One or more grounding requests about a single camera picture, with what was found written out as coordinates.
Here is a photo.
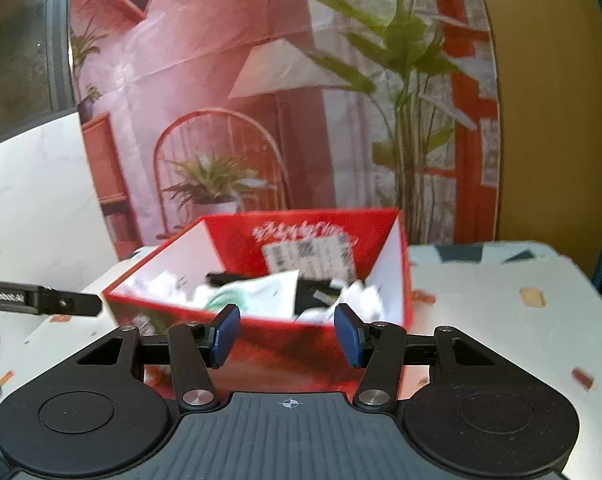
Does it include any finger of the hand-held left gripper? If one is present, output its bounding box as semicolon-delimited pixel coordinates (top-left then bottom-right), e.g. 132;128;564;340
37;286;103;317

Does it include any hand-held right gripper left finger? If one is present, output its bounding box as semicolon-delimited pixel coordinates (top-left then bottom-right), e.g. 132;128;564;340
76;305;241;411

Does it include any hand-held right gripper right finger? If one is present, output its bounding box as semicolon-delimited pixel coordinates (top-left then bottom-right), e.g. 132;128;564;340
334;304;497;411

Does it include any white cloth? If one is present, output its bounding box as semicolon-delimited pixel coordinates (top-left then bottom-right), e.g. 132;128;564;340
126;269;194;307
296;276;388;327

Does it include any mint green white sock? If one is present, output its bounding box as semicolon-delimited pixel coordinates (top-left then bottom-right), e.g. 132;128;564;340
193;270;302;320

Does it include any black cloth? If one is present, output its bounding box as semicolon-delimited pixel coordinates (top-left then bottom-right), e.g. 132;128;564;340
205;270;349;318

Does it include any red cardboard box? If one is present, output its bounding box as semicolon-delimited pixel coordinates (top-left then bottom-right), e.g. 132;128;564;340
103;208;413;396

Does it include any dark glass window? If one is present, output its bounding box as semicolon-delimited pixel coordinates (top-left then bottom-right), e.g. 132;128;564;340
0;0;79;153

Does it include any yellow wooden panel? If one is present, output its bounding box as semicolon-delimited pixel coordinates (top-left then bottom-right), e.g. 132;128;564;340
474;0;602;281

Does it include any printed room scene wall tapestry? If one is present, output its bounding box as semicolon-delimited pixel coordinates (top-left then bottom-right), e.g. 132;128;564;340
68;0;502;261

